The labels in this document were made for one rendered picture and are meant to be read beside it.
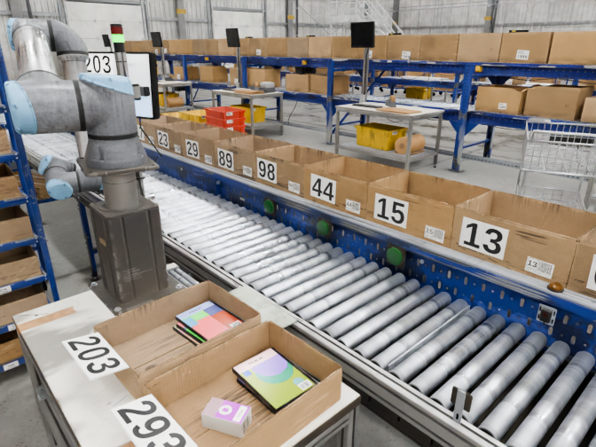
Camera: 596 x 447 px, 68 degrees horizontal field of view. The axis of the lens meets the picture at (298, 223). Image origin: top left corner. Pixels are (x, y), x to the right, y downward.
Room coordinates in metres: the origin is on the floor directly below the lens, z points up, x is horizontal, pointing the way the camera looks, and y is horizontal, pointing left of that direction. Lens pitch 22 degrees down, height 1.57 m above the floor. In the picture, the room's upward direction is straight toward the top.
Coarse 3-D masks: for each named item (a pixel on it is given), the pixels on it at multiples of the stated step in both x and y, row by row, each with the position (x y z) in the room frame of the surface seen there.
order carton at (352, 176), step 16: (336, 160) 2.19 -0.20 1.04; (352, 160) 2.20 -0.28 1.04; (304, 176) 2.04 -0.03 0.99; (336, 176) 1.89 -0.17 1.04; (352, 176) 2.19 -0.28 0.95; (368, 176) 2.12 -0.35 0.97; (384, 176) 2.05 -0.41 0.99; (304, 192) 2.04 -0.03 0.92; (336, 192) 1.88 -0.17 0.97; (352, 192) 1.82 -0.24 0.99; (336, 208) 1.88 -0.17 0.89
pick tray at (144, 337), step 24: (192, 288) 1.26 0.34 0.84; (216, 288) 1.26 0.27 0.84; (144, 312) 1.14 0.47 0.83; (168, 312) 1.19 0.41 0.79; (240, 312) 1.17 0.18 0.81; (120, 336) 1.08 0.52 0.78; (144, 336) 1.11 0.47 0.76; (168, 336) 1.11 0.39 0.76; (216, 336) 0.99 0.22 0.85; (144, 360) 1.00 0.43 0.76; (168, 360) 0.89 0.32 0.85; (144, 384) 0.84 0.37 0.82
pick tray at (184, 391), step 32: (224, 352) 0.96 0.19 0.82; (256, 352) 1.03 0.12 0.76; (288, 352) 1.00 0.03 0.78; (320, 352) 0.92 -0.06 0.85; (160, 384) 0.83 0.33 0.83; (192, 384) 0.89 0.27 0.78; (224, 384) 0.91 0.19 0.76; (320, 384) 0.81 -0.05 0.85; (192, 416) 0.80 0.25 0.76; (256, 416) 0.80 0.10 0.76; (288, 416) 0.74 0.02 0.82
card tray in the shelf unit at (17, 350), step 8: (0, 336) 1.95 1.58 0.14; (8, 336) 1.95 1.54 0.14; (16, 336) 1.94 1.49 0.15; (0, 344) 1.76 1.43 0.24; (8, 344) 1.78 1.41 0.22; (16, 344) 1.80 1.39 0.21; (0, 352) 1.75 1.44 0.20; (8, 352) 1.77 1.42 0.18; (16, 352) 1.79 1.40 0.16; (0, 360) 1.75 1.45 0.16
